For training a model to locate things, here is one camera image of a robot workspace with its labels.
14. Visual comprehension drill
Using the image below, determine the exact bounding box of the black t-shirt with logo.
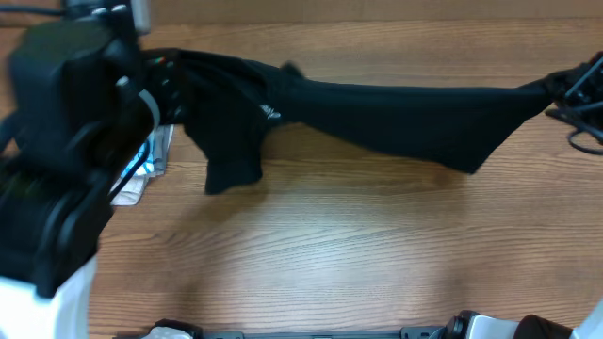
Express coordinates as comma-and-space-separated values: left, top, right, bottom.
176, 48, 562, 196

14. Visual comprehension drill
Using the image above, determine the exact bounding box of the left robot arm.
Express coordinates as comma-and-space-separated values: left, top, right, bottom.
1, 1, 166, 338

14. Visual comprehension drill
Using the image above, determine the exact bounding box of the folded gray garment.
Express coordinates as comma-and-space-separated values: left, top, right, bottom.
150, 125, 174, 177

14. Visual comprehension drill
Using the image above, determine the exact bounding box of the folded light blue printed shirt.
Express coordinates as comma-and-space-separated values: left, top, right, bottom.
121, 135, 155, 178

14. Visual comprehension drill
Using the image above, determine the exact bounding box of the folded beige garment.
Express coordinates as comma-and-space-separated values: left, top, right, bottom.
111, 176, 148, 206

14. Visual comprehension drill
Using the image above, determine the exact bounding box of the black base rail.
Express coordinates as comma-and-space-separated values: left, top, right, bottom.
114, 319, 447, 339

